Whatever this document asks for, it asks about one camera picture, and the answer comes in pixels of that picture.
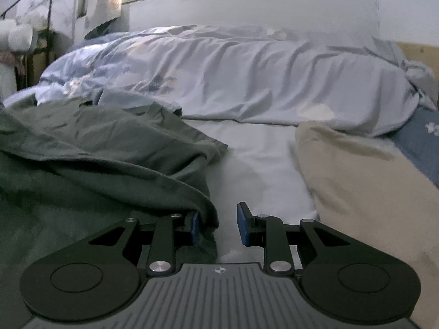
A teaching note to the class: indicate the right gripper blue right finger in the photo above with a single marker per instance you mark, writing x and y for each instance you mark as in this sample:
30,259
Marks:
271,234

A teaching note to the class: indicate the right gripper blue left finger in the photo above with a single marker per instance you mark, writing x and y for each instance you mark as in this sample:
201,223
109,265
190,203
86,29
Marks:
165,237

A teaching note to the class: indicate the dark grey t-shirt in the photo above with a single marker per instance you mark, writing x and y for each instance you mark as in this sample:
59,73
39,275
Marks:
70,168

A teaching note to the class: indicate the black metal clothes rack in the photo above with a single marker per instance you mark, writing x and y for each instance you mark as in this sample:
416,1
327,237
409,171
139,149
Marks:
28,67

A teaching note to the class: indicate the beige garment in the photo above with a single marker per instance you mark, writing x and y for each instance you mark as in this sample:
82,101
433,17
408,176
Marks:
367,189

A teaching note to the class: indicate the light blue duvet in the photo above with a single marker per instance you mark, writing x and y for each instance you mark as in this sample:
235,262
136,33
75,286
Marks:
352,82

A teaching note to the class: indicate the dark blue pillow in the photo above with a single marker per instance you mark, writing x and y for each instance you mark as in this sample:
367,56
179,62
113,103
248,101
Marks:
418,140

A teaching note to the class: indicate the white patterned curtain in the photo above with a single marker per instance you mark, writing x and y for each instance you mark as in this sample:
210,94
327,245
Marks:
100,12

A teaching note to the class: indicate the wooden headboard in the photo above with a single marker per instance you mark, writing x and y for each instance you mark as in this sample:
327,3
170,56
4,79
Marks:
427,54

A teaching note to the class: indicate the white quilted bedding roll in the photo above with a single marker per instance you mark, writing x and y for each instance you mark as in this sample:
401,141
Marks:
15,38

